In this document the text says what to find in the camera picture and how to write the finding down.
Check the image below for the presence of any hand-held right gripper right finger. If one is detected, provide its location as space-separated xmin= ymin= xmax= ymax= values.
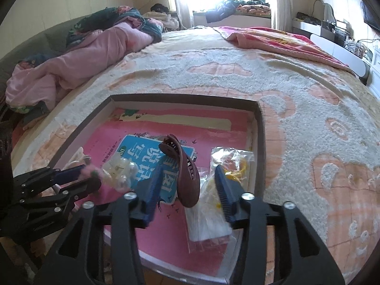
xmin=214 ymin=165 xmax=342 ymax=285

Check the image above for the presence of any blue booklet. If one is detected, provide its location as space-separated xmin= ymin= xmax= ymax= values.
xmin=114 ymin=134 xmax=199 ymax=208

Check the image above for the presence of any dark floral quilt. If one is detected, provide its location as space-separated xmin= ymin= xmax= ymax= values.
xmin=66 ymin=6 xmax=164 ymax=48

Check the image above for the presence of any white plastic packet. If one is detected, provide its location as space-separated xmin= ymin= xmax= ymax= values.
xmin=183 ymin=169 xmax=236 ymax=243

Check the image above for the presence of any table mirror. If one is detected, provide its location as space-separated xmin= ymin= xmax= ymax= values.
xmin=314 ymin=0 xmax=337 ymax=24

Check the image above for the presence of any dark shallow cardboard box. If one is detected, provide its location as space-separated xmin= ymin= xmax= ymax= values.
xmin=44 ymin=94 xmax=268 ymax=285

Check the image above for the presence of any pearl hair clip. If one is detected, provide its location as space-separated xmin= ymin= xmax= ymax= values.
xmin=102 ymin=157 xmax=139 ymax=193

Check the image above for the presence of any green padded headboard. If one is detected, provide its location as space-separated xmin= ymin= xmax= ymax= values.
xmin=0 ymin=15 xmax=90 ymax=75

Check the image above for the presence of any pink plush hair accessory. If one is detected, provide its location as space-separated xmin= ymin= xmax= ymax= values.
xmin=80 ymin=164 xmax=102 ymax=185

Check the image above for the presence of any clear bag with yellow item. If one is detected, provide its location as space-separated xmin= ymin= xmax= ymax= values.
xmin=210 ymin=147 xmax=256 ymax=185

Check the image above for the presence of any white dressing table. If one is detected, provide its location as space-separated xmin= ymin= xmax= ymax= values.
xmin=292 ymin=18 xmax=371 ymax=85

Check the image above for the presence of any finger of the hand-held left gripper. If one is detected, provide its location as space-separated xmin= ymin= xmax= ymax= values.
xmin=13 ymin=164 xmax=90 ymax=195
xmin=18 ymin=180 xmax=102 ymax=214

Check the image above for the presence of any pink quilt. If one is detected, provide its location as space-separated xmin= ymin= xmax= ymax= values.
xmin=5 ymin=21 xmax=163 ymax=114

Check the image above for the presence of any dark jacket on windowsill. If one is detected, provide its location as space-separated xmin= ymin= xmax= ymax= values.
xmin=205 ymin=0 xmax=242 ymax=24

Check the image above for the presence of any brown hair claw clip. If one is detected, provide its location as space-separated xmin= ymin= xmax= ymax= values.
xmin=158 ymin=134 xmax=199 ymax=208

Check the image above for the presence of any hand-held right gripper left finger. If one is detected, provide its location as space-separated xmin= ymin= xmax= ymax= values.
xmin=36 ymin=166 xmax=164 ymax=285

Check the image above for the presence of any pink printed blanket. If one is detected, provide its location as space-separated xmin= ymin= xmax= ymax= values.
xmin=213 ymin=26 xmax=351 ymax=69

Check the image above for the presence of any black wall television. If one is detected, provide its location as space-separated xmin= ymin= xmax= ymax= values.
xmin=360 ymin=0 xmax=380 ymax=32

